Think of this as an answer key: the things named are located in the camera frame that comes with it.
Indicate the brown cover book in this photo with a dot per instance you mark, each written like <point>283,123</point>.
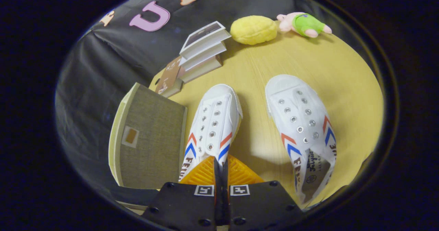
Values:
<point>168,78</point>

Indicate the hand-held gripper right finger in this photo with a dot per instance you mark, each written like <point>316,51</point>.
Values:
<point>260,205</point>

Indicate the white canvas shoe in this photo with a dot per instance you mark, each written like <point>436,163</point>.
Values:
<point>214,121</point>
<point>303,128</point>

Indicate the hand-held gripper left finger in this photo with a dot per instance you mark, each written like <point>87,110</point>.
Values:
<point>187,203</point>

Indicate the grey fabric storage box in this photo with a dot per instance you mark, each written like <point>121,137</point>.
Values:
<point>151,142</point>

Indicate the pink pig plush toy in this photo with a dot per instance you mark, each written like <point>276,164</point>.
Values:
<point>303,24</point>

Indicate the black backdrop cloth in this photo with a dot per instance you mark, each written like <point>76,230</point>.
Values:
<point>120,52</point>

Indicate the yellow plush toy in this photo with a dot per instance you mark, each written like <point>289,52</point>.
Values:
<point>253,29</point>

